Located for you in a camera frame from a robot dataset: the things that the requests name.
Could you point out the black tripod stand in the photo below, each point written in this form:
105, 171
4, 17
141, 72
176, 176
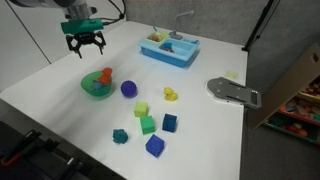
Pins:
258, 28

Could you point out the grey metal mounting plate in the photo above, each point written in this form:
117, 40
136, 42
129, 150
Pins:
230, 90

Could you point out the yellow-green sink basket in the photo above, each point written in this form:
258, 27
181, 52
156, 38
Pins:
164, 35

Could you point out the blue and orange toy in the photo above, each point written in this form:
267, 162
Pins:
167, 46

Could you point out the green plastic bowl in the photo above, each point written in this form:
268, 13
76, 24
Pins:
87, 87

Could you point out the orange toy food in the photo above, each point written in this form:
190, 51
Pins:
155, 37

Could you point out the small blue toy figure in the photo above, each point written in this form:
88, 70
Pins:
96, 85

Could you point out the orange bear toy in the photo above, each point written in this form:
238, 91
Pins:
105, 76

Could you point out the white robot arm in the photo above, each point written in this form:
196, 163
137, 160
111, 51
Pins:
73, 8

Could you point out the blue toy sink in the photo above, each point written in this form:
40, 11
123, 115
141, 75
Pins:
180, 59

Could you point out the grey toy faucet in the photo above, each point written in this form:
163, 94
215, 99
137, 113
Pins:
175, 34

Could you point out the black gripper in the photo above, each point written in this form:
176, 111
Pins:
85, 37

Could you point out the purple spiky ball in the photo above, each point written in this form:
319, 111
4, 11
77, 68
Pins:
128, 88

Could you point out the teal toy figure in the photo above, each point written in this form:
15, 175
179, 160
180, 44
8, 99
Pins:
120, 136

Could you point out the bright blue cube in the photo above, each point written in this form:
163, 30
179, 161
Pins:
154, 145

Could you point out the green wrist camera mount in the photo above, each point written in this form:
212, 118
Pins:
81, 26

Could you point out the dark blue cube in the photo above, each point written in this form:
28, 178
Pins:
169, 123

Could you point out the yellow rubber duck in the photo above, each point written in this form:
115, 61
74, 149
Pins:
170, 94

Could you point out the wooden toy shelf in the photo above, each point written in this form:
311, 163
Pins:
290, 86

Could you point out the lime green cube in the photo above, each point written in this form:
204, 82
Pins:
141, 109

